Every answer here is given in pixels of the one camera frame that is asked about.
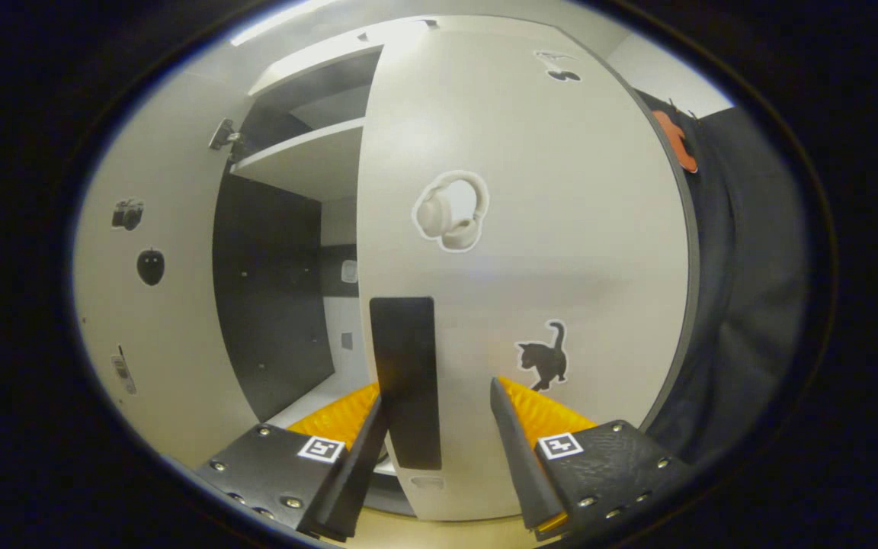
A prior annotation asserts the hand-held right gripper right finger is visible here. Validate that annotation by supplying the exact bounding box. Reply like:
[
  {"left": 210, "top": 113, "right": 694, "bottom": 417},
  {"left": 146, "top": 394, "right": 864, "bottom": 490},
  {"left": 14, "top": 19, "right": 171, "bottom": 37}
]
[{"left": 489, "top": 376, "right": 695, "bottom": 542}]

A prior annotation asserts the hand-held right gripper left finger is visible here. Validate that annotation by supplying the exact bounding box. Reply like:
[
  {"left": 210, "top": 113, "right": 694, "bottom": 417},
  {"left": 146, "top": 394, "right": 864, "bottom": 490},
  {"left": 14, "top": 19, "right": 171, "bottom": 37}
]
[{"left": 194, "top": 381, "right": 390, "bottom": 544}]

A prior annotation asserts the white shoe cabinet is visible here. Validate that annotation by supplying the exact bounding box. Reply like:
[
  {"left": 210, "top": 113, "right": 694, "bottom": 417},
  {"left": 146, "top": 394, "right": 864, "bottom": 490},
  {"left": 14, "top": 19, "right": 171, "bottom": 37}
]
[{"left": 72, "top": 15, "right": 704, "bottom": 524}]

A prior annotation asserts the metal door hinge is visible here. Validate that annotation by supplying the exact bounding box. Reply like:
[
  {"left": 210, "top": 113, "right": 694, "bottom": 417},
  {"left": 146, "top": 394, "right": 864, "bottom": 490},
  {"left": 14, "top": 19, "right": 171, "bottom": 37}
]
[{"left": 208, "top": 117, "right": 246, "bottom": 162}]

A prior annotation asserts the black backdrop cloth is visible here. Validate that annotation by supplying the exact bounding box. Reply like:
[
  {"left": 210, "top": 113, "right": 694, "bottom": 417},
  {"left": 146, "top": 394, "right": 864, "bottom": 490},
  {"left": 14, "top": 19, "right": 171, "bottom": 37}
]
[{"left": 633, "top": 88, "right": 813, "bottom": 470}]

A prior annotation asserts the black door handle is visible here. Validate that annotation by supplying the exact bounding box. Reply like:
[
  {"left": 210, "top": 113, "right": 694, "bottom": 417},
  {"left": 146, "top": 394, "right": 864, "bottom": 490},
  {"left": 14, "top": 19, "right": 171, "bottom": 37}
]
[{"left": 369, "top": 296, "right": 444, "bottom": 471}]

